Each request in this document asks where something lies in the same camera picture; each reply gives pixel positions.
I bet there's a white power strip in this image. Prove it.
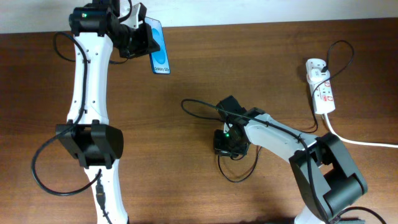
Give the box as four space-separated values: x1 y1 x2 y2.
305 58 335 114

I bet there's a white power strip cord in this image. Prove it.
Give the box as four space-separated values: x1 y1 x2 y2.
322 113 398 149

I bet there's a black USB charging cable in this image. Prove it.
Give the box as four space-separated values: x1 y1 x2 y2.
217 40 355 184

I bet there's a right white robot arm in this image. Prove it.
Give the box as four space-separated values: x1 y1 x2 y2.
214 96 368 222

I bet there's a white USB charger plug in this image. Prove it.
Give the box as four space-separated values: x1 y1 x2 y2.
307 68 330 85

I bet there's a blue Galaxy smartphone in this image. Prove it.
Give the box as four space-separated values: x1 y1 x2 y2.
145 17 171 75

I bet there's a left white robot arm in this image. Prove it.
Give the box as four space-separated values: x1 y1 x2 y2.
56 1 160 223

